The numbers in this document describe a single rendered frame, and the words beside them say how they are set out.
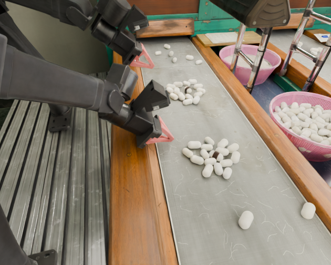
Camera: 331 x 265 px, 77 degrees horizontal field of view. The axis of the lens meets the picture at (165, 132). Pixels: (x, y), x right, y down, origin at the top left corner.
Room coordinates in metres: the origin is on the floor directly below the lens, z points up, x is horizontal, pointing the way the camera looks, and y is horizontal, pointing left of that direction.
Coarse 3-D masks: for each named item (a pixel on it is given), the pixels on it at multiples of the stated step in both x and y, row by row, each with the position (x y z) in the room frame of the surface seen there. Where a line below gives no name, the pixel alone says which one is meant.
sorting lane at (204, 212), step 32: (160, 64) 0.90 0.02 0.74; (192, 64) 0.90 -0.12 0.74; (192, 96) 0.64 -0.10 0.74; (224, 96) 0.64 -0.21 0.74; (192, 128) 0.47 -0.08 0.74; (224, 128) 0.47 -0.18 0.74; (160, 160) 0.34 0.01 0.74; (256, 160) 0.34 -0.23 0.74; (192, 192) 0.25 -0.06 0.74; (224, 192) 0.25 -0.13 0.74; (256, 192) 0.25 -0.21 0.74; (288, 192) 0.25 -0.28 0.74; (192, 224) 0.18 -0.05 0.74; (224, 224) 0.18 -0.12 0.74; (256, 224) 0.18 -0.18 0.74; (288, 224) 0.18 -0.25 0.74; (320, 224) 0.18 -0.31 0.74; (192, 256) 0.12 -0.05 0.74; (224, 256) 0.12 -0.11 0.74; (256, 256) 0.12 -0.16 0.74; (288, 256) 0.12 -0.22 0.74; (320, 256) 0.12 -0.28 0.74
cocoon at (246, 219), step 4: (244, 212) 0.20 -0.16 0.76; (248, 212) 0.19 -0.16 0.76; (244, 216) 0.19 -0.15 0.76; (248, 216) 0.19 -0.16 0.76; (252, 216) 0.19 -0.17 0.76; (240, 220) 0.18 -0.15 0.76; (244, 220) 0.18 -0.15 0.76; (248, 220) 0.18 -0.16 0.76; (252, 220) 0.18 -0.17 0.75; (240, 224) 0.17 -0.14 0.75; (244, 224) 0.17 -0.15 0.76; (248, 224) 0.17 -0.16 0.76; (244, 228) 0.17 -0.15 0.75
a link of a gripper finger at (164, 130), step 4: (160, 124) 0.38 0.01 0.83; (164, 128) 0.38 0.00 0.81; (164, 132) 0.38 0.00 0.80; (168, 132) 0.39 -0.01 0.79; (168, 136) 0.39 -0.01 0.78; (172, 136) 0.40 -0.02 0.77; (148, 140) 0.37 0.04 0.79; (152, 140) 0.37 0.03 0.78; (156, 140) 0.38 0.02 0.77; (160, 140) 0.39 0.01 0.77; (164, 140) 0.39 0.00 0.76; (168, 140) 0.40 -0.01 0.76; (172, 140) 0.40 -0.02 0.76
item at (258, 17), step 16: (208, 0) 0.62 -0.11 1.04; (224, 0) 0.52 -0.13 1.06; (240, 0) 0.47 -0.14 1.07; (256, 0) 0.42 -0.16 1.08; (272, 0) 0.40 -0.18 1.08; (288, 0) 0.41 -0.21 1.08; (240, 16) 0.43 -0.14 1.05; (256, 16) 0.40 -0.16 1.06; (272, 16) 0.41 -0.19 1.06; (288, 16) 0.41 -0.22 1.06
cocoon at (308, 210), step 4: (304, 204) 0.22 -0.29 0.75; (308, 204) 0.21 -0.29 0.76; (312, 204) 0.21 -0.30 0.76; (304, 208) 0.20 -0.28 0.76; (308, 208) 0.20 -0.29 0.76; (312, 208) 0.20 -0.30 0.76; (304, 212) 0.20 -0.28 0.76; (308, 212) 0.19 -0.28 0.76; (312, 212) 0.19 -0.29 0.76; (304, 216) 0.19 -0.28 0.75; (308, 216) 0.19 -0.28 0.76; (312, 216) 0.19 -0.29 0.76
